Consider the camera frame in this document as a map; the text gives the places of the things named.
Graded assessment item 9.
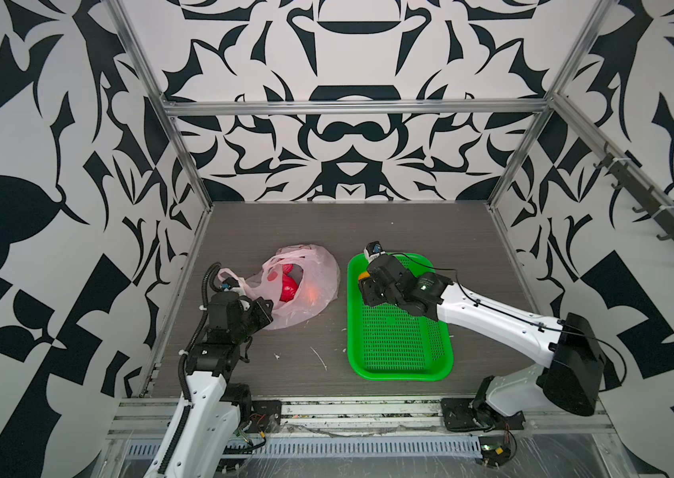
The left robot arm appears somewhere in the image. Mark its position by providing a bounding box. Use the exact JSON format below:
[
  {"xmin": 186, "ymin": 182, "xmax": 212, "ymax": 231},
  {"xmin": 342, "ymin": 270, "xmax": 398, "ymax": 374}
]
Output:
[{"xmin": 146, "ymin": 290, "xmax": 273, "ymax": 477}]

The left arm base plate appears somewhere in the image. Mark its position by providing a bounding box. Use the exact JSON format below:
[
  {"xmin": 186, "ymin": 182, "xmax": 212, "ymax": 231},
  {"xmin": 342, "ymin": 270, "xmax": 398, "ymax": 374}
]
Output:
[{"xmin": 239, "ymin": 400, "xmax": 283, "ymax": 434}]

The red fruit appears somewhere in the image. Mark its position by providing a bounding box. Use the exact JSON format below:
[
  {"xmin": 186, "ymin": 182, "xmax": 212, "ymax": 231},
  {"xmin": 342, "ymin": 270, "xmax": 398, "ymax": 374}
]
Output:
[{"xmin": 279, "ymin": 264, "xmax": 303, "ymax": 303}]

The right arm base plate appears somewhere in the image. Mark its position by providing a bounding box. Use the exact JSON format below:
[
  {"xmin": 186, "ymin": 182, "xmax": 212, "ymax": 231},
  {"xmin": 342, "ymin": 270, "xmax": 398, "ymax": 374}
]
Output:
[{"xmin": 440, "ymin": 398, "xmax": 525, "ymax": 432}]

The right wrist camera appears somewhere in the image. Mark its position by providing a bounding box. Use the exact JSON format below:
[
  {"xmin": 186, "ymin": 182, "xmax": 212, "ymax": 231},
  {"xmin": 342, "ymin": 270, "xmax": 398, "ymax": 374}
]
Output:
[{"xmin": 364, "ymin": 241, "xmax": 385, "ymax": 262}]

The green plastic basket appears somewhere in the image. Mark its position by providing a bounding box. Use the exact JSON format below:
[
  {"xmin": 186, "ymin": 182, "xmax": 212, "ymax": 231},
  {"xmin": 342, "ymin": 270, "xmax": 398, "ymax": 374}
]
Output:
[{"xmin": 347, "ymin": 254, "xmax": 454, "ymax": 382}]

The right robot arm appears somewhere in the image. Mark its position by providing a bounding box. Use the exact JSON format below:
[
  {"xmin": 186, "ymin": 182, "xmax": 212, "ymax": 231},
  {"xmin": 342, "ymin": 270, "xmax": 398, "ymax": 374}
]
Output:
[{"xmin": 358, "ymin": 253, "xmax": 607, "ymax": 431}]

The black corrugated cable conduit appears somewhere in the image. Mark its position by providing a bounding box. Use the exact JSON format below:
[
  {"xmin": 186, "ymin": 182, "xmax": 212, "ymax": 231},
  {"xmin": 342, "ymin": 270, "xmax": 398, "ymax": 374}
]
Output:
[{"xmin": 176, "ymin": 261, "xmax": 221, "ymax": 402}]

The pink plastic bag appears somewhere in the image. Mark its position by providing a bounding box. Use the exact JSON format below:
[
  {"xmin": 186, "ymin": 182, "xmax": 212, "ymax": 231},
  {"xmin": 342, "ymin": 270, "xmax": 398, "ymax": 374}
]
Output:
[{"xmin": 219, "ymin": 244, "xmax": 341, "ymax": 331}]

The small circuit board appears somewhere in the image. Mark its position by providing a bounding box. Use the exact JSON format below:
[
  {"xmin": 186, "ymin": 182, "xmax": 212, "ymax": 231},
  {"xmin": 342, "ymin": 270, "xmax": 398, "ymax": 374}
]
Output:
[{"xmin": 476, "ymin": 433, "xmax": 517, "ymax": 469}]

